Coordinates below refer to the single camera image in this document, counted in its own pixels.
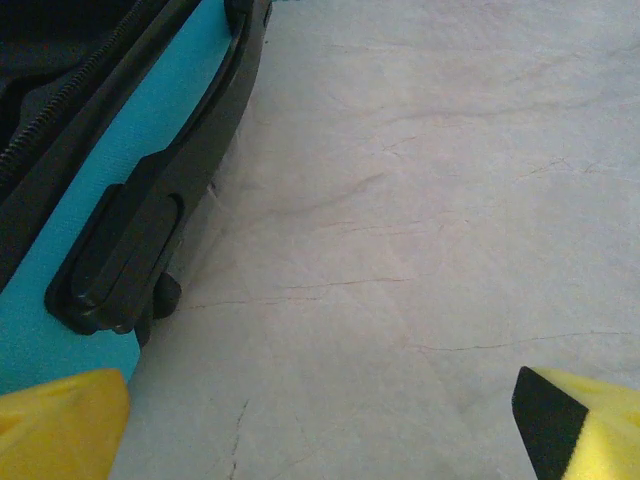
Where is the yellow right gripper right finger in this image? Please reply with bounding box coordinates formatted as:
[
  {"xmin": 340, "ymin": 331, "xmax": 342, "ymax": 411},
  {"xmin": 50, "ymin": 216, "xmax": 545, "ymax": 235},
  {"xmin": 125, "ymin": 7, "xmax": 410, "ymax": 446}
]
[{"xmin": 511, "ymin": 365, "xmax": 640, "ymax": 480}]

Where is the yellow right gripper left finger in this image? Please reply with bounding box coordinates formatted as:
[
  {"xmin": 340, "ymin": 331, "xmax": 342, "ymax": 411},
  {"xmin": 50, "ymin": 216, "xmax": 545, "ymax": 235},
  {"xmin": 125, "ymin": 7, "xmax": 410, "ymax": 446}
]
[{"xmin": 0, "ymin": 368, "xmax": 132, "ymax": 480}]

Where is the blue hard-shell suitcase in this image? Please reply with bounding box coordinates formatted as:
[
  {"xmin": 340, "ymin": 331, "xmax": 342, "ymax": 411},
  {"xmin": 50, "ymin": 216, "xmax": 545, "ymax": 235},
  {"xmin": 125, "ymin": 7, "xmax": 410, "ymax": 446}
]
[{"xmin": 0, "ymin": 0, "xmax": 274, "ymax": 397}]

